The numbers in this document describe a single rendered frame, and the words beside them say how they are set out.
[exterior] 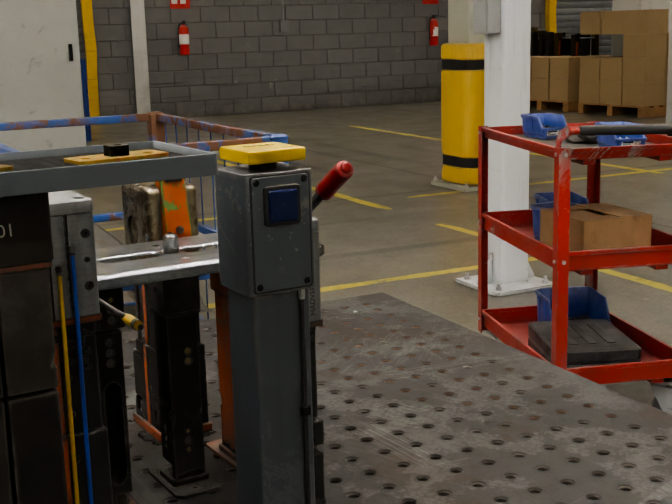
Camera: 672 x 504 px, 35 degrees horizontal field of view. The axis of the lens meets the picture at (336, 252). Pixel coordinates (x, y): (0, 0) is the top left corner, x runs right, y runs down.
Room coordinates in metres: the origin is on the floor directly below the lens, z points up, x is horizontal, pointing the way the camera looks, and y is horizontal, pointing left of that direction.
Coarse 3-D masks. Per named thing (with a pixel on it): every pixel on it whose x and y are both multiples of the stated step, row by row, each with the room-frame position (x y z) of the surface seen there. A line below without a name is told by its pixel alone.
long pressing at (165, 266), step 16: (160, 240) 1.36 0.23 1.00; (192, 240) 1.36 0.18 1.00; (208, 240) 1.35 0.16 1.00; (96, 256) 1.27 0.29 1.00; (112, 256) 1.27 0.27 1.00; (128, 256) 1.28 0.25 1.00; (160, 256) 1.26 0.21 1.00; (176, 256) 1.26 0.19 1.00; (192, 256) 1.26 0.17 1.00; (208, 256) 1.26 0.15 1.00; (112, 272) 1.17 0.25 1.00; (128, 272) 1.17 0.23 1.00; (144, 272) 1.17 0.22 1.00; (160, 272) 1.18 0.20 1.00; (176, 272) 1.19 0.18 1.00; (192, 272) 1.20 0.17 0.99; (208, 272) 1.21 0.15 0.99; (112, 288) 1.15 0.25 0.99
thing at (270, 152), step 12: (252, 144) 1.00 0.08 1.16; (264, 144) 1.00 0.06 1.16; (276, 144) 0.99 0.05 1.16; (288, 144) 0.99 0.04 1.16; (228, 156) 0.97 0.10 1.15; (240, 156) 0.95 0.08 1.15; (252, 156) 0.94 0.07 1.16; (264, 156) 0.95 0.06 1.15; (276, 156) 0.96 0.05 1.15; (288, 156) 0.96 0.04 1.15; (300, 156) 0.97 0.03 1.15; (252, 168) 0.97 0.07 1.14; (264, 168) 0.97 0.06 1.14
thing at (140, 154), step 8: (112, 144) 0.92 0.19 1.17; (120, 144) 0.92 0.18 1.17; (104, 152) 0.91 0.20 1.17; (112, 152) 0.90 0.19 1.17; (120, 152) 0.91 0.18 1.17; (128, 152) 0.91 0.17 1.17; (136, 152) 0.93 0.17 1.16; (144, 152) 0.94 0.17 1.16; (152, 152) 0.93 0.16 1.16; (160, 152) 0.93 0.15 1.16; (64, 160) 0.90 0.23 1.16; (72, 160) 0.89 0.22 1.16; (80, 160) 0.89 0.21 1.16; (88, 160) 0.88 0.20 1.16; (96, 160) 0.88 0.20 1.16; (104, 160) 0.89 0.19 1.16; (112, 160) 0.89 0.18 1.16; (120, 160) 0.90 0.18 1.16
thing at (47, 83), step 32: (0, 0) 8.78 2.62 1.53; (32, 0) 8.90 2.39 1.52; (64, 0) 9.02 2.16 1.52; (0, 32) 8.77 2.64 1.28; (32, 32) 8.89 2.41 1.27; (64, 32) 9.01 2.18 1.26; (0, 64) 8.76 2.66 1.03; (32, 64) 8.88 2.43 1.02; (64, 64) 9.00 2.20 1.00; (0, 96) 8.75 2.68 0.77; (32, 96) 8.87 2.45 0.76; (64, 96) 8.99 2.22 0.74; (64, 128) 8.98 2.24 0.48
